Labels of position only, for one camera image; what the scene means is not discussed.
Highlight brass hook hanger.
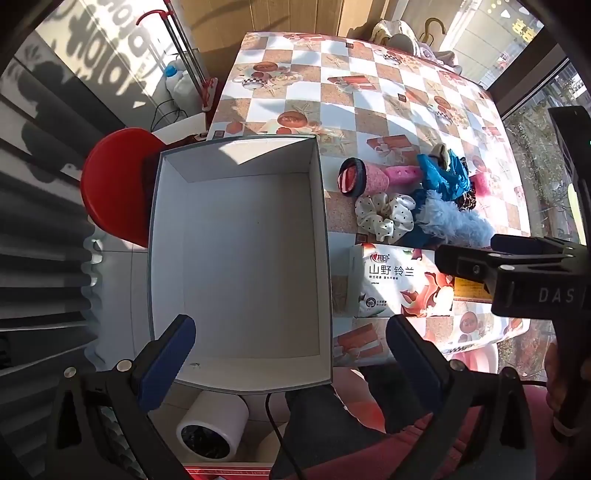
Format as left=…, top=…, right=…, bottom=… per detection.
left=424, top=17, right=447, bottom=45

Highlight pile of pale clothes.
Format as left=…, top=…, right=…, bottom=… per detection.
left=370, top=18, right=463, bottom=75

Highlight white tape roll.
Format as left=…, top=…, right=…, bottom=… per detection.
left=175, top=391, right=250, bottom=460

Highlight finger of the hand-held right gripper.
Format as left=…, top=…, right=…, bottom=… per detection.
left=435, top=244, right=511, bottom=283
left=491, top=234, right=578, bottom=257

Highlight orange carton box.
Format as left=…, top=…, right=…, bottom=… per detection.
left=454, top=276, right=495, bottom=304

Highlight leopard print scrunchie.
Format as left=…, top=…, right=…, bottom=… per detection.
left=455, top=189, right=479, bottom=214

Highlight white plastic jug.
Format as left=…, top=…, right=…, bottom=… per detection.
left=175, top=69, right=203, bottom=106

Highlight pink knit sock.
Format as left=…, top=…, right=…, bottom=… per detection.
left=338, top=157, right=391, bottom=199

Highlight magenta fluffy cloth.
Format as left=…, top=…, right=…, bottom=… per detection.
left=471, top=171, right=493, bottom=197

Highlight person's dark trouser leg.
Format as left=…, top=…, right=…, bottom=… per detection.
left=270, top=364, right=437, bottom=480

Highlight red plastic stool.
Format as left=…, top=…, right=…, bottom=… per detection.
left=80, top=128, right=171, bottom=250

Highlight printed checkered tablecloth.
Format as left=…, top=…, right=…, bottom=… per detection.
left=206, top=31, right=532, bottom=367

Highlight blue plastic shoe cover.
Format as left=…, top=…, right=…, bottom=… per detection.
left=416, top=154, right=472, bottom=202

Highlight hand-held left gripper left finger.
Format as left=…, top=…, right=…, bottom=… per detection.
left=46, top=315, right=197, bottom=480

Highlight white cardboard box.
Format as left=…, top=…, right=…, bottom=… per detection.
left=147, top=135, right=334, bottom=395

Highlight person's right hand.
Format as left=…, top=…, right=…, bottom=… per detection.
left=544, top=348, right=583, bottom=438

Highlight thin black floor cable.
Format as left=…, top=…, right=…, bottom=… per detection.
left=151, top=98, right=186, bottom=131

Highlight person's pink jacket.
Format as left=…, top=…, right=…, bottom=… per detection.
left=332, top=367, right=591, bottom=480

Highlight blue fluffy knit sock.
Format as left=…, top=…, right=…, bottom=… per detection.
left=409, top=188, right=496, bottom=253

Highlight beige sock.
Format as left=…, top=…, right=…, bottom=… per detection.
left=431, top=143, right=456, bottom=169

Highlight polka-dot cream scrunchie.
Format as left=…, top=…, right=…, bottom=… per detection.
left=355, top=191, right=417, bottom=243

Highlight floral tissue pack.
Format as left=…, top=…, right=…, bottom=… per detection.
left=347, top=244, right=457, bottom=320

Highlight grey pleated blind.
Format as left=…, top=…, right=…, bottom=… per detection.
left=0, top=83, right=109, bottom=372

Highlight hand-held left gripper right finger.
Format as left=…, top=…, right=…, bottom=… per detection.
left=385, top=315, right=542, bottom=480

